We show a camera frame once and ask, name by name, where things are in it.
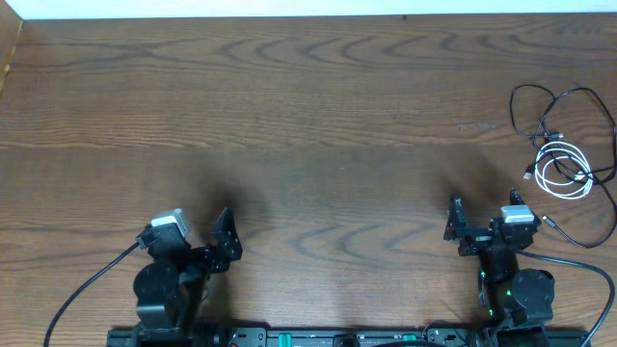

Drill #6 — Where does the white USB cable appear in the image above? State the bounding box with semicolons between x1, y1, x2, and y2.
533;140;595;200

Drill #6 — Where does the black USB cable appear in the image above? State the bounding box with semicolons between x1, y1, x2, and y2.
532;85;617;250

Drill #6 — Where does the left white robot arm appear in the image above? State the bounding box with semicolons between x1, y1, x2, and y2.
127;208;471;347

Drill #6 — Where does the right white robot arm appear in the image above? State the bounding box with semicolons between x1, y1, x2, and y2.
443;189;555;330

